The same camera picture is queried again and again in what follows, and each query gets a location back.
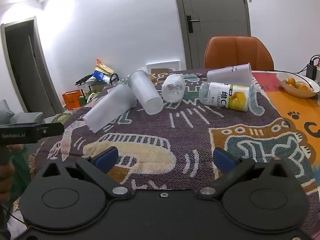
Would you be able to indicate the white bowl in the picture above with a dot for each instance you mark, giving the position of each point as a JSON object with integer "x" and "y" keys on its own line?
{"x": 298, "y": 93}

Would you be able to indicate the black power adapter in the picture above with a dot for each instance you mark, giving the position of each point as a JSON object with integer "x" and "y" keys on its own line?
{"x": 311, "y": 69}

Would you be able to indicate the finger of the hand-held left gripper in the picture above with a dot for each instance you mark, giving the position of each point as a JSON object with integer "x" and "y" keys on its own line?
{"x": 51, "y": 130}

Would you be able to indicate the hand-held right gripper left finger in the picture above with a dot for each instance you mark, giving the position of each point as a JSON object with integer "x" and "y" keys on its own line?
{"x": 108, "y": 158}

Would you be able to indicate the grey sofa cushion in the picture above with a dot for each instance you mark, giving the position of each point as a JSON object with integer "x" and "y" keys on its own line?
{"x": 22, "y": 116}

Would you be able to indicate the dark grey door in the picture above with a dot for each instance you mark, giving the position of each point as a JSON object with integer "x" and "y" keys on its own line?
{"x": 30, "y": 67}

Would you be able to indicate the green cloth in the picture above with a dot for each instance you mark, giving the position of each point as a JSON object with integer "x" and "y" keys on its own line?
{"x": 21, "y": 170}

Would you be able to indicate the frosted plastic cup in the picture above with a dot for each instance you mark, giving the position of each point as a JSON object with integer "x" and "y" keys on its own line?
{"x": 146, "y": 92}
{"x": 230, "y": 76}
{"x": 110, "y": 107}

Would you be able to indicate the orange paper bag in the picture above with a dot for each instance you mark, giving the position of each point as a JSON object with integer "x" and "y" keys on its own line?
{"x": 72, "y": 100}

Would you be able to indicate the clear plastic bottle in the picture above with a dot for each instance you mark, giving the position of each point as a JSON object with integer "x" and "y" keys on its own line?
{"x": 173, "y": 88}

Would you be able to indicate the patterned woven blanket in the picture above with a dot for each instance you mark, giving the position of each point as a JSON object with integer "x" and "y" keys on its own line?
{"x": 175, "y": 140}

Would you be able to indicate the blue white plastic bag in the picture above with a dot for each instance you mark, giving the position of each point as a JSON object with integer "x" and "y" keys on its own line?
{"x": 98, "y": 76}

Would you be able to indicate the person's left hand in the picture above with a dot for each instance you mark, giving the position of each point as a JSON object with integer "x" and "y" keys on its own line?
{"x": 5, "y": 180}

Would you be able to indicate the orange cartoon table mat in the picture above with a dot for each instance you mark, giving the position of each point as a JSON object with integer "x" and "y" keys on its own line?
{"x": 287, "y": 107}

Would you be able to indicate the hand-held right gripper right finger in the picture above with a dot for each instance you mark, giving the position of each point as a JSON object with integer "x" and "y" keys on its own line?
{"x": 223, "y": 159}

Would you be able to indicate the yellow paper bag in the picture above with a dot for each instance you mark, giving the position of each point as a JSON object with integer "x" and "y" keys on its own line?
{"x": 102, "y": 66}

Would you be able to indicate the yellow label plastic bottle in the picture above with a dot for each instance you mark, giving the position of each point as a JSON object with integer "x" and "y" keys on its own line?
{"x": 225, "y": 96}

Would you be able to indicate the orange leather chair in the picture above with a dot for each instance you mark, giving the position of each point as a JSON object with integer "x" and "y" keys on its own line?
{"x": 237, "y": 52}

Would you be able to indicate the white picture frame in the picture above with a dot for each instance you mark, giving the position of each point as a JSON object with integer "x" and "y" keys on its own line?
{"x": 162, "y": 66}

